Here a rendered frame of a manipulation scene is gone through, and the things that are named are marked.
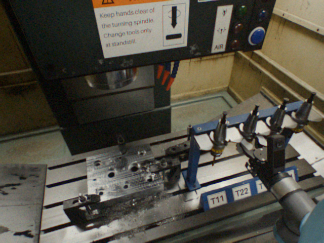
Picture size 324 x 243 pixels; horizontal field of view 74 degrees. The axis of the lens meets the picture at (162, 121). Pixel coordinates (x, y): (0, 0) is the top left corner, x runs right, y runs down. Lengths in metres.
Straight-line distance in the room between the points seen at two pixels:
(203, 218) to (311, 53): 0.97
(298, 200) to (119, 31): 0.60
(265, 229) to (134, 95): 0.92
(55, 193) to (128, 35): 0.84
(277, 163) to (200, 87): 1.29
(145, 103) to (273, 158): 0.82
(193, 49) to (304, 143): 1.10
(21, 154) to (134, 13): 1.55
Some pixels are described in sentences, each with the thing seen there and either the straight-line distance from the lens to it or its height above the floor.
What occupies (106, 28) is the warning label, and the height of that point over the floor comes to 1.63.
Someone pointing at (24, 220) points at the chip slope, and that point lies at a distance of 1.39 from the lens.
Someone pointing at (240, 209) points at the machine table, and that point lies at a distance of 0.99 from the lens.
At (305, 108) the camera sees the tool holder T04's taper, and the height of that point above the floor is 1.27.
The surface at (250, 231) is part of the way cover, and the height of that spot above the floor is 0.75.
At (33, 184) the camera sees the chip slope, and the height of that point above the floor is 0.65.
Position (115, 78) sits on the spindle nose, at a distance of 0.58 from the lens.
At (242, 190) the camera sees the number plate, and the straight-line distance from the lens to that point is 0.99.
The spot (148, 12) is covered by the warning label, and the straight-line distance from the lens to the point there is 0.40.
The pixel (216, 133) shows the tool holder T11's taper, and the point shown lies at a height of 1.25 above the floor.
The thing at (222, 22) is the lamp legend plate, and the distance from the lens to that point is 0.46.
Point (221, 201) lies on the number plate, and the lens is 0.96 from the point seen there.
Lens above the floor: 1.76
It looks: 43 degrees down
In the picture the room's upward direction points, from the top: 1 degrees counter-clockwise
